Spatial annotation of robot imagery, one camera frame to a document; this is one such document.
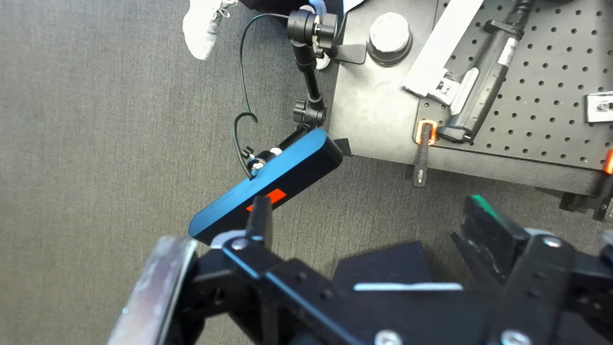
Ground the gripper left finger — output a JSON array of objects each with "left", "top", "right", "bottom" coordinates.
[{"left": 182, "top": 195, "right": 384, "bottom": 345}]

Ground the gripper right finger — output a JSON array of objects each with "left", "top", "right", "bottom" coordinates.
[{"left": 452, "top": 195, "right": 613, "bottom": 345}]

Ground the black orange bar clamp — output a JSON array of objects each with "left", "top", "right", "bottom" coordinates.
[
  {"left": 406, "top": 0, "right": 536, "bottom": 188},
  {"left": 558, "top": 148, "right": 613, "bottom": 222}
]

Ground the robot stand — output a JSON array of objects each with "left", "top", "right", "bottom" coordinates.
[{"left": 328, "top": 0, "right": 613, "bottom": 198}]

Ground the person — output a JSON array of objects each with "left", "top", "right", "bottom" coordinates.
[{"left": 182, "top": 0, "right": 365, "bottom": 61}]

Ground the white flat bar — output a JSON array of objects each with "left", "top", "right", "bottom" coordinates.
[{"left": 401, "top": 0, "right": 485, "bottom": 98}]

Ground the round black white-topped knob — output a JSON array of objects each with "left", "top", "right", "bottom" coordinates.
[{"left": 366, "top": 12, "right": 414, "bottom": 67}]

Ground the camera on mount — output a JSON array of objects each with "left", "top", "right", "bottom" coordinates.
[{"left": 188, "top": 9, "right": 367, "bottom": 246}]

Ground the small silver bracket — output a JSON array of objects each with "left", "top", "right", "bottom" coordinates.
[{"left": 586, "top": 91, "right": 613, "bottom": 124}]

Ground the black cable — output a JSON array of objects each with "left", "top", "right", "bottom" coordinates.
[{"left": 232, "top": 13, "right": 291, "bottom": 180}]

